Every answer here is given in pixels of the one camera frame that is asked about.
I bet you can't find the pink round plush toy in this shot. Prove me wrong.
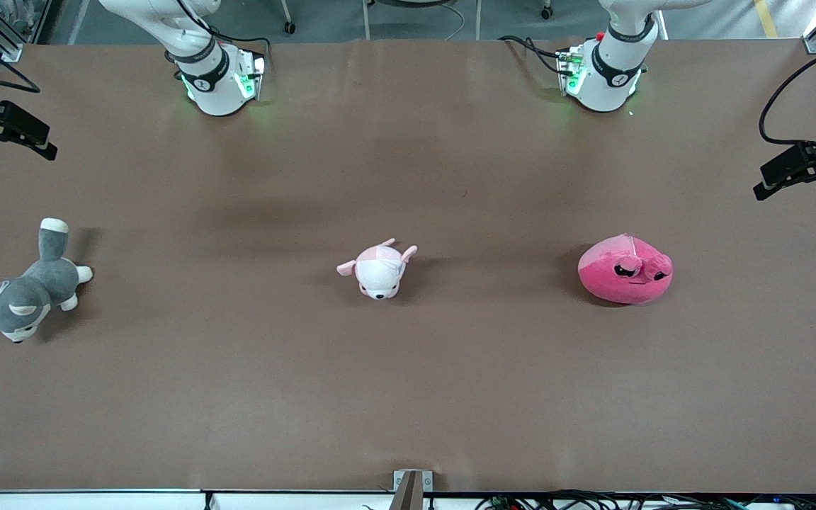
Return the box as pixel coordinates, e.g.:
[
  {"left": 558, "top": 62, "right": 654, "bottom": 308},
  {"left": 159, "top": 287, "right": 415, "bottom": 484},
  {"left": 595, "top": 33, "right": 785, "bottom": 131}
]
[{"left": 578, "top": 234, "right": 674, "bottom": 306}]

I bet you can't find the grey white husky plush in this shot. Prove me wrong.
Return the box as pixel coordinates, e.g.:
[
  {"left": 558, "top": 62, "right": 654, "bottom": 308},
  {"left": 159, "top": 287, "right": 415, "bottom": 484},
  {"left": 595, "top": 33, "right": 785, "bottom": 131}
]
[{"left": 0, "top": 218, "right": 94, "bottom": 344}]

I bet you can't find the small white pink plush dog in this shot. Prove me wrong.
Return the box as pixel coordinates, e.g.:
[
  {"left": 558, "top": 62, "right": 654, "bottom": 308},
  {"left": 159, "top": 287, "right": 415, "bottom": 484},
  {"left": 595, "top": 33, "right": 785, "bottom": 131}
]
[{"left": 336, "top": 239, "right": 419, "bottom": 300}]

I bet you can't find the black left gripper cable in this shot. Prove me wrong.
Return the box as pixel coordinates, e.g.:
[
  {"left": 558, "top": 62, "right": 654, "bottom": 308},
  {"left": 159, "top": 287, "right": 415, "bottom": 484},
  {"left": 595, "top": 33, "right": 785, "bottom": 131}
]
[{"left": 758, "top": 35, "right": 816, "bottom": 147}]

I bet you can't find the black right arm base cable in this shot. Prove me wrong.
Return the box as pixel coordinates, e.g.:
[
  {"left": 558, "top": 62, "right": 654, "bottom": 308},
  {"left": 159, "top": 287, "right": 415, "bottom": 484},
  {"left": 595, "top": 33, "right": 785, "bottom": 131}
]
[{"left": 164, "top": 0, "right": 272, "bottom": 72}]

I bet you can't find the black arm base cable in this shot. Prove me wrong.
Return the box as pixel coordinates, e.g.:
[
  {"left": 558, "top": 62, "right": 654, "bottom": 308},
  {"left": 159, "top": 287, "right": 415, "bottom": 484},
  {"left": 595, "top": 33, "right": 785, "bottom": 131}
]
[
  {"left": 499, "top": 35, "right": 572, "bottom": 75},
  {"left": 164, "top": 0, "right": 272, "bottom": 72}
]

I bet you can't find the black left arm base cable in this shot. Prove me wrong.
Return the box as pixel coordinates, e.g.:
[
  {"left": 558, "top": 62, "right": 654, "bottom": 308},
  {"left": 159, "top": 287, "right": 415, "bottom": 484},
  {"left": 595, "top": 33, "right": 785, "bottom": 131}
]
[{"left": 499, "top": 35, "right": 572, "bottom": 75}]

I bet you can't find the tangled cable bundle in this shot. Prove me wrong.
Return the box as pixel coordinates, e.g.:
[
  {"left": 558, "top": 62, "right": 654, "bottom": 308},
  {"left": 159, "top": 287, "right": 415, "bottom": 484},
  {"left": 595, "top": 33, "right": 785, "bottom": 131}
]
[{"left": 475, "top": 489, "right": 816, "bottom": 510}]

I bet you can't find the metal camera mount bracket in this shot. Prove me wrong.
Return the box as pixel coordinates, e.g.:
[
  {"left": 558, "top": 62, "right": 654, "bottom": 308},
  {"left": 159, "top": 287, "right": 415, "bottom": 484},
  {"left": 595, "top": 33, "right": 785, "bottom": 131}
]
[{"left": 388, "top": 469, "right": 434, "bottom": 510}]

